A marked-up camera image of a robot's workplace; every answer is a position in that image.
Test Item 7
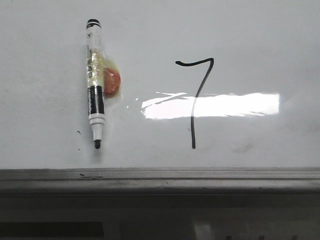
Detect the black white whiteboard marker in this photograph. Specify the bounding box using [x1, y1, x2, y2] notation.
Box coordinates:
[86, 18, 105, 149]

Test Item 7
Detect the grey aluminium marker tray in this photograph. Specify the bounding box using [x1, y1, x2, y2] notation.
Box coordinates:
[0, 167, 320, 197]

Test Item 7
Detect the red round magnet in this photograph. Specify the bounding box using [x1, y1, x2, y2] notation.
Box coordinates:
[103, 67, 121, 96]

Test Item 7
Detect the white whiteboard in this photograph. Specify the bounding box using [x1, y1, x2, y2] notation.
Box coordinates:
[0, 0, 320, 169]

